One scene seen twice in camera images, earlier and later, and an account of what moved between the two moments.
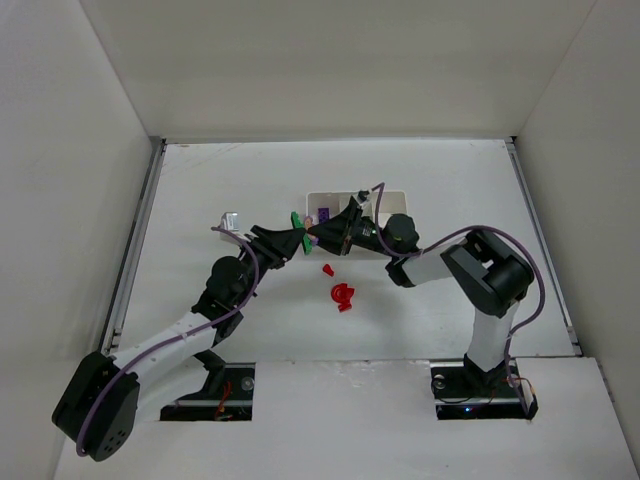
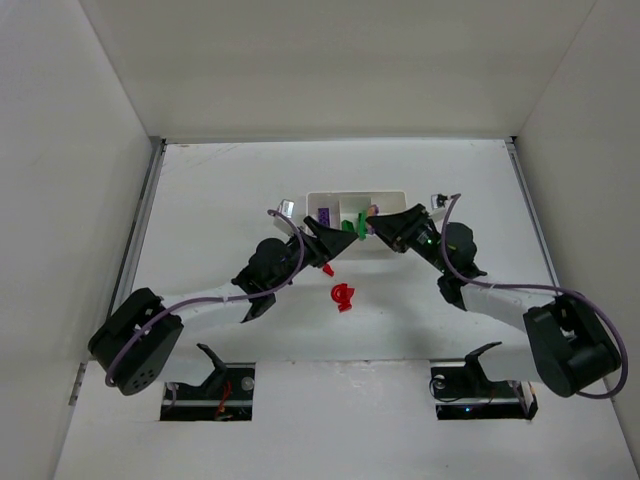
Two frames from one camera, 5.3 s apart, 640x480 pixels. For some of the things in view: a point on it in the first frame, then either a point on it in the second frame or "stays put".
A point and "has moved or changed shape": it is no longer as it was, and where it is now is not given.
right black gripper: [351, 228] -> [413, 229]
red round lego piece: [341, 294] stays put
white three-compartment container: [390, 203] stays put
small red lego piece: [327, 269] stays put
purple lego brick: [323, 215] stays put
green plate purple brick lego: [306, 240] has moved or changed shape
